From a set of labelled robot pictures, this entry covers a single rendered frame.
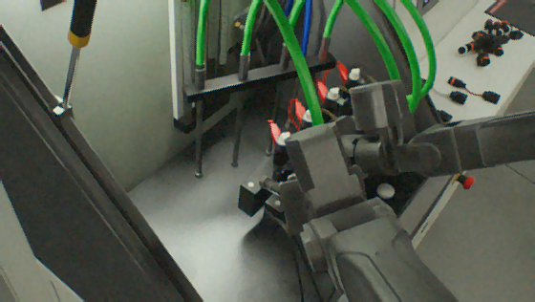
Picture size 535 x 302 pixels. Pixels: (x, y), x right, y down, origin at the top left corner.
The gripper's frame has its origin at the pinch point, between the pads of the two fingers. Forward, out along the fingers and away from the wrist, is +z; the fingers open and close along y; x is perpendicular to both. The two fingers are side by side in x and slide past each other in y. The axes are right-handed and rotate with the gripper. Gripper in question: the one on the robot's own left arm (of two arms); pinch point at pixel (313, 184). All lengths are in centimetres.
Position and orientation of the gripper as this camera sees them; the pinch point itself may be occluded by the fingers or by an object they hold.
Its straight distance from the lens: 73.3
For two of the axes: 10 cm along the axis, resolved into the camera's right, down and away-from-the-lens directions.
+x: 2.2, 9.6, 1.5
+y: -9.7, 2.3, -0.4
